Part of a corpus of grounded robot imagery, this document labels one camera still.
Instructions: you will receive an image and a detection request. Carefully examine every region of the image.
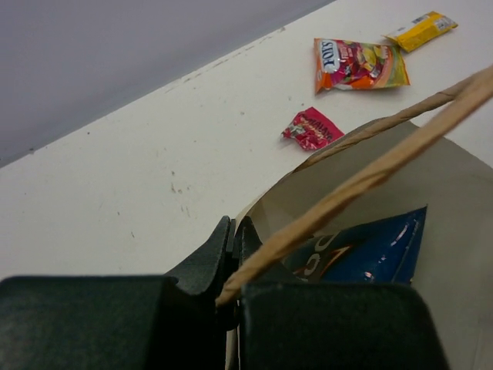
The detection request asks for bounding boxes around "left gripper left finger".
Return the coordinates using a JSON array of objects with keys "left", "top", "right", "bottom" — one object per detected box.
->
[{"left": 1, "top": 217, "right": 231, "bottom": 369}]

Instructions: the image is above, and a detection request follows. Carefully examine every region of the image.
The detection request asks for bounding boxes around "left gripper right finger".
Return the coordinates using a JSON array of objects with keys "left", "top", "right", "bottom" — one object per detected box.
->
[{"left": 233, "top": 217, "right": 451, "bottom": 370}]

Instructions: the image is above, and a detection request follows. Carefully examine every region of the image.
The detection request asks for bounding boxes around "blue Doritos chip bag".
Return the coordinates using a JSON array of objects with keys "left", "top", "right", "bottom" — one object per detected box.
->
[{"left": 283, "top": 207, "right": 427, "bottom": 284}]

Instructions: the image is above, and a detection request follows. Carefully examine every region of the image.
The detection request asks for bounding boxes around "small red candy packet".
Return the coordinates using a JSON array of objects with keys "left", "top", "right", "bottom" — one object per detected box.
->
[{"left": 281, "top": 107, "right": 344, "bottom": 151}]

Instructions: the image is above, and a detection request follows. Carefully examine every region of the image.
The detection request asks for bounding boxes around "beige paper bag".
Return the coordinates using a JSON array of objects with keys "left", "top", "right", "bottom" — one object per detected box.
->
[{"left": 216, "top": 68, "right": 492, "bottom": 369}]

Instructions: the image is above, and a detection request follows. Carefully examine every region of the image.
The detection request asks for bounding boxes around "orange Fox's candy bag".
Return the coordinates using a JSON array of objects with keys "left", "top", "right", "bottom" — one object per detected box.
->
[{"left": 314, "top": 38, "right": 411, "bottom": 93}]

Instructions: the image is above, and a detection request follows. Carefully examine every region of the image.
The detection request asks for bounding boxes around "yellow snack bar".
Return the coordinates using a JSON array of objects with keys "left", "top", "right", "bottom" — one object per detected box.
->
[{"left": 384, "top": 12, "right": 458, "bottom": 53}]

